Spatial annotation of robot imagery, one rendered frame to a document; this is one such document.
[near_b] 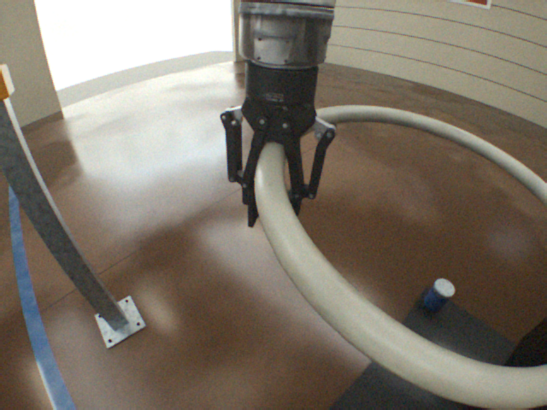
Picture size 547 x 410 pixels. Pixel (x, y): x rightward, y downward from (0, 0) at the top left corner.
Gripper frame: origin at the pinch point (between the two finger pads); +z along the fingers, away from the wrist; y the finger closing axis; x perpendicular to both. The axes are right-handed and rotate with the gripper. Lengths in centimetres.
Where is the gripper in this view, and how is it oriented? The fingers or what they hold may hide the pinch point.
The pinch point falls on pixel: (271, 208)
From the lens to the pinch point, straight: 38.6
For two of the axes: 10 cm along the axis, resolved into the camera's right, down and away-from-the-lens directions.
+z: -0.6, 7.5, 6.6
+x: 2.6, -6.2, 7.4
